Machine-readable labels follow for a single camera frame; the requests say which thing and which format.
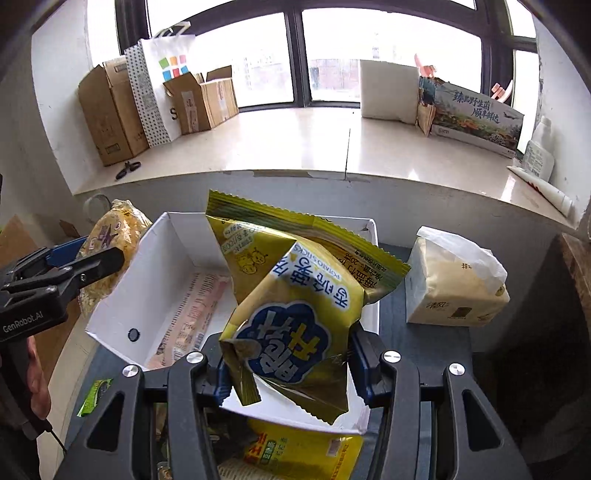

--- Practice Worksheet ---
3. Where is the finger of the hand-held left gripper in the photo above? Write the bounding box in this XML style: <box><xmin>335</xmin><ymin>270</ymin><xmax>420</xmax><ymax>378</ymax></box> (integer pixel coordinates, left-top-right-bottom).
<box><xmin>18</xmin><ymin>237</ymin><xmax>88</xmax><ymax>273</ymax></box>
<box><xmin>46</xmin><ymin>247</ymin><xmax>126</xmax><ymax>301</ymax></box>

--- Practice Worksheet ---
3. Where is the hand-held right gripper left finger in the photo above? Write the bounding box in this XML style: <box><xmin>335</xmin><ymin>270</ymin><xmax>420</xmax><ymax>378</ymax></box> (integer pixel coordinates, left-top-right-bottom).
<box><xmin>54</xmin><ymin>335</ymin><xmax>241</xmax><ymax>480</ymax></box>

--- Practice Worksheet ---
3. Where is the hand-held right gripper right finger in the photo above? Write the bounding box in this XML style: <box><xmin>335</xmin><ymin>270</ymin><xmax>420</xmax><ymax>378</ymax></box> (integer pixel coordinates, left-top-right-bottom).
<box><xmin>348</xmin><ymin>323</ymin><xmax>532</xmax><ymax>480</ymax></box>

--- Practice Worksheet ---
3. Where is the clear bag of yellow crisps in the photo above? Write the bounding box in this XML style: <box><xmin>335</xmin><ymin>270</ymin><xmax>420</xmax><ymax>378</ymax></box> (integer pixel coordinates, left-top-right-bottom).
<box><xmin>76</xmin><ymin>199</ymin><xmax>153</xmax><ymax>319</ymax></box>

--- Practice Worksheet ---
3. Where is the white cardboard box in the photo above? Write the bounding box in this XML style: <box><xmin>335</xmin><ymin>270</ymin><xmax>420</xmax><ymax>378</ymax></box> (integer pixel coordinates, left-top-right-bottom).
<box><xmin>85</xmin><ymin>211</ymin><xmax>380</xmax><ymax>437</ymax></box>

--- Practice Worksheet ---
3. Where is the olive yellow potato stick packet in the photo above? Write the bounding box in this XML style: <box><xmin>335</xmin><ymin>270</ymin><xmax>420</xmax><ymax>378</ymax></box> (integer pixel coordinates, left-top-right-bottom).
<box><xmin>205</xmin><ymin>215</ymin><xmax>370</xmax><ymax>425</ymax></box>
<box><xmin>207</xmin><ymin>189</ymin><xmax>411</xmax><ymax>305</ymax></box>

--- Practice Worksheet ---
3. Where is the bright yellow snack packet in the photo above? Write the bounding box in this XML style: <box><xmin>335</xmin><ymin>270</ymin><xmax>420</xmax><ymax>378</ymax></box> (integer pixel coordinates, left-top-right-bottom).
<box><xmin>217</xmin><ymin>418</ymin><xmax>365</xmax><ymax>480</ymax></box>

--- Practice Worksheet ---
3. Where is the person's left hand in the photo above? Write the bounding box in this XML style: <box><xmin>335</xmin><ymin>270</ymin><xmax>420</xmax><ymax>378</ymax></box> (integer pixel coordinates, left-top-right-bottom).
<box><xmin>25</xmin><ymin>337</ymin><xmax>50</xmax><ymax>408</ymax></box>

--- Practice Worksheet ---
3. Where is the clear round plastic disc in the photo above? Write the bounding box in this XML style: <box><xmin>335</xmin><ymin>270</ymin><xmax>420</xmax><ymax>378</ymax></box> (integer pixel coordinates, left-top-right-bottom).
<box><xmin>83</xmin><ymin>194</ymin><xmax>112</xmax><ymax>217</ymax></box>

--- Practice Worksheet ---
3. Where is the dark grey plastic stand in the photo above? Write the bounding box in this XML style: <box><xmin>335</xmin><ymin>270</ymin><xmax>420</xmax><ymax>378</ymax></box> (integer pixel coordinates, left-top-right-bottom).
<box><xmin>65</xmin><ymin>244</ymin><xmax>476</xmax><ymax>480</ymax></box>

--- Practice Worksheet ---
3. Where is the small green snack packet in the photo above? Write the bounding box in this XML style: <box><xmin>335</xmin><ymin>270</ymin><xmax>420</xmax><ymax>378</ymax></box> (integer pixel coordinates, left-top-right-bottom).
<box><xmin>76</xmin><ymin>378</ymin><xmax>114</xmax><ymax>417</ymax></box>

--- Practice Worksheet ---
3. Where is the beige tissue pack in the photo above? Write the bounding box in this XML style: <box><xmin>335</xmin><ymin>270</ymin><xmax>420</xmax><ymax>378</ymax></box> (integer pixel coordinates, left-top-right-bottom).
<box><xmin>406</xmin><ymin>225</ymin><xmax>511</xmax><ymax>328</ymax></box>

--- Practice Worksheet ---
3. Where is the tall brown cardboard box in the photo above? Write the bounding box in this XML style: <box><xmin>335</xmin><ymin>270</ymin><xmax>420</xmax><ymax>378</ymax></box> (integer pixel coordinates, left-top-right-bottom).
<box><xmin>78</xmin><ymin>58</ymin><xmax>151</xmax><ymax>167</ymax></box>

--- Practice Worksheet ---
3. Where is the polka dot paper bag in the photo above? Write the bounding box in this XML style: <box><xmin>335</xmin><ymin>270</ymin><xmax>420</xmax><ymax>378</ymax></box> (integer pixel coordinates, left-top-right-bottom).
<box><xmin>124</xmin><ymin>39</ymin><xmax>171</xmax><ymax>147</ymax></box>

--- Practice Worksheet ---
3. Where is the open brown cardboard box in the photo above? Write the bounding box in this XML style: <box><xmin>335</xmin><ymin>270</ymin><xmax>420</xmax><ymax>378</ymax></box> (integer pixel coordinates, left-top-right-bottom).
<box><xmin>163</xmin><ymin>65</ymin><xmax>240</xmax><ymax>136</ymax></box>

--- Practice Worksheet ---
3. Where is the beige marble window sill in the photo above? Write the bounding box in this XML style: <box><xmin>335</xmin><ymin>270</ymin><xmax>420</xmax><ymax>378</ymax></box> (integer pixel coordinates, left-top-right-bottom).
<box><xmin>71</xmin><ymin>108</ymin><xmax>578</xmax><ymax>227</ymax></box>

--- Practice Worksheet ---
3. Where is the white bag with coloured squares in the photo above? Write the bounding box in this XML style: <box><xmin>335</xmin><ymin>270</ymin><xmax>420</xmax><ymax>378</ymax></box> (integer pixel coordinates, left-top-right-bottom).
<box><xmin>139</xmin><ymin>28</ymin><xmax>197</xmax><ymax>139</ymax></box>

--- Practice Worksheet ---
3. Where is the wooden shelf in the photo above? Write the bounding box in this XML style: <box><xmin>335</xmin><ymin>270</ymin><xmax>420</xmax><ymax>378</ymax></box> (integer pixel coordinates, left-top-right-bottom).
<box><xmin>558</xmin><ymin>233</ymin><xmax>591</xmax><ymax>324</ymax></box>

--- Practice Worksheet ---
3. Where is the white tube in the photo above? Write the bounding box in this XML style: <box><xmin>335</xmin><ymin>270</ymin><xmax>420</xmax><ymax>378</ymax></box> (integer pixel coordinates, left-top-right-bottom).
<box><xmin>507</xmin><ymin>165</ymin><xmax>574</xmax><ymax>215</ymax></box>

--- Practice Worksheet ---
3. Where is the small brown paper bag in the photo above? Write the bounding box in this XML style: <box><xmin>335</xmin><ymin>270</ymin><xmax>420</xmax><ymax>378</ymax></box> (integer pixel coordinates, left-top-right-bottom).
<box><xmin>418</xmin><ymin>76</ymin><xmax>437</xmax><ymax>136</ymax></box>

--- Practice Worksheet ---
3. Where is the white plastic bottle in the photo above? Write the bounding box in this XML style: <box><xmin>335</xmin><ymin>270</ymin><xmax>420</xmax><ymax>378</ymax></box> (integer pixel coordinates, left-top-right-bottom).
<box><xmin>524</xmin><ymin>115</ymin><xmax>555</xmax><ymax>183</ymax></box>

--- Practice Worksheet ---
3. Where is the long landscape printed box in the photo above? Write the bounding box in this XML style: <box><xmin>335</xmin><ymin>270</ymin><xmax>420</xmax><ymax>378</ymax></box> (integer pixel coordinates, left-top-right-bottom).
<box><xmin>429</xmin><ymin>78</ymin><xmax>526</xmax><ymax>158</ymax></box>

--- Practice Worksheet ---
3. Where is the white foam box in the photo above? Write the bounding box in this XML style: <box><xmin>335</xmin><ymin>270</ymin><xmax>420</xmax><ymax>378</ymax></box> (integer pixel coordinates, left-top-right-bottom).
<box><xmin>359</xmin><ymin>59</ymin><xmax>421</xmax><ymax>125</ymax></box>

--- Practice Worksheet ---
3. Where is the black cable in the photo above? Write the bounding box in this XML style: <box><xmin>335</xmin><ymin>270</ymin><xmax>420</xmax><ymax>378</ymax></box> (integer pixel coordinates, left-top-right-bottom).
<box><xmin>39</xmin><ymin>420</ymin><xmax>66</xmax><ymax>452</ymax></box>

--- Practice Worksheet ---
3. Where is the black window frame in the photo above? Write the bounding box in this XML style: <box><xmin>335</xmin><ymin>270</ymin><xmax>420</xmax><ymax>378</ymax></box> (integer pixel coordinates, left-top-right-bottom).
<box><xmin>113</xmin><ymin>0</ymin><xmax>539</xmax><ymax>112</ymax></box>

